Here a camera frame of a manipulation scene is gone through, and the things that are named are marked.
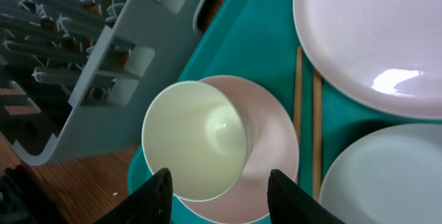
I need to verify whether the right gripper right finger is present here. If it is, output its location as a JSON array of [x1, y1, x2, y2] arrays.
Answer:
[[267, 169, 344, 224]]

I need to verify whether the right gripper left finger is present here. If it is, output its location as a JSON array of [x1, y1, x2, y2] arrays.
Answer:
[[95, 168, 173, 224]]

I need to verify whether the pink bowl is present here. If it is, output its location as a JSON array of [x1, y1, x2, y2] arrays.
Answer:
[[172, 75, 299, 223]]

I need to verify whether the cream paper cup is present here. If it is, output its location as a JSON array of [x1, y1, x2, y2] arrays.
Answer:
[[142, 81, 249, 202]]

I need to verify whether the grey bowl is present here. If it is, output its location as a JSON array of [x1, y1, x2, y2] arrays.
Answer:
[[319, 124, 441, 224]]

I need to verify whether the large white plate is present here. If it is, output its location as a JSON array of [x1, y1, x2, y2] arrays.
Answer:
[[293, 0, 441, 120]]

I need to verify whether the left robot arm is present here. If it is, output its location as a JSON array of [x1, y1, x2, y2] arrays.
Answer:
[[1, 166, 67, 224]]

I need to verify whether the grey dishwasher rack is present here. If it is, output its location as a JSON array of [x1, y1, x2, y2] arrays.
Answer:
[[1, 0, 206, 166]]

